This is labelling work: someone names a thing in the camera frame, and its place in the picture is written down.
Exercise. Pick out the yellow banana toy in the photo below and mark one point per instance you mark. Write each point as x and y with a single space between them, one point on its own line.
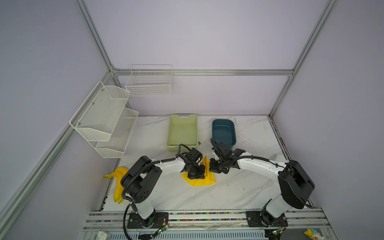
119 173

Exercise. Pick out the light green plastic basket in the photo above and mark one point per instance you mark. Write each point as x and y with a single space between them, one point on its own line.
183 129

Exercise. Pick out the white wire wall basket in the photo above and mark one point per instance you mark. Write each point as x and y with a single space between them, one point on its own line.
150 80

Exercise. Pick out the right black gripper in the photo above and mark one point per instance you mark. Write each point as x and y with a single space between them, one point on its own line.
212 169

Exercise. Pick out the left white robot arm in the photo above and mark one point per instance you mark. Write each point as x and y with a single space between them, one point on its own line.
140 180

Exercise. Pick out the teal plastic tray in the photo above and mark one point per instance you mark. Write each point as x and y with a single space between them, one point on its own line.
223 130

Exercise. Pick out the small yellow toy figure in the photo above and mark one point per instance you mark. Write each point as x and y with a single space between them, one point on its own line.
314 235

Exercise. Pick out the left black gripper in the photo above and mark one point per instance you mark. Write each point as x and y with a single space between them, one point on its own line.
201 174

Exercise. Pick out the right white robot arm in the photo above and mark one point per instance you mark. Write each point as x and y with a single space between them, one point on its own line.
295 184

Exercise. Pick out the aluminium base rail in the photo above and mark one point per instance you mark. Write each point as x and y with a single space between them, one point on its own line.
210 225

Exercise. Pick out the aluminium cage frame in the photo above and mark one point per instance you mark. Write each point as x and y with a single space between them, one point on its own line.
22 197

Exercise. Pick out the white two-tier mesh shelf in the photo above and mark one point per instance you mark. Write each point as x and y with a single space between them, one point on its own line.
105 121

